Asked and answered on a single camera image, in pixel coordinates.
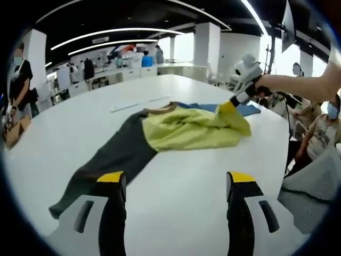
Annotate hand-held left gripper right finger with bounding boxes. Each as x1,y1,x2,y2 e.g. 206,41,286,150
226,171,311,256

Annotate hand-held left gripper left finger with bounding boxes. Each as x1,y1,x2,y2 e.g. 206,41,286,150
47,171,127,256

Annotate ceiling light strip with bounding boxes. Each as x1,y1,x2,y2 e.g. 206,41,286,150
239,0,267,35
67,39,158,55
50,28,185,51

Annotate white flat strip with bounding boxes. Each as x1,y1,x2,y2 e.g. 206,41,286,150
110,95,172,113

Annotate grey mesh office chair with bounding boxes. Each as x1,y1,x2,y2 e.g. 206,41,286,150
278,147,341,236

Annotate brown cardboard box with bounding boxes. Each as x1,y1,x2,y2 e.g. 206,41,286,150
4,116,32,149

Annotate yellow grey blue garment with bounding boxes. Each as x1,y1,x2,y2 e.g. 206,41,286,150
48,101,261,220

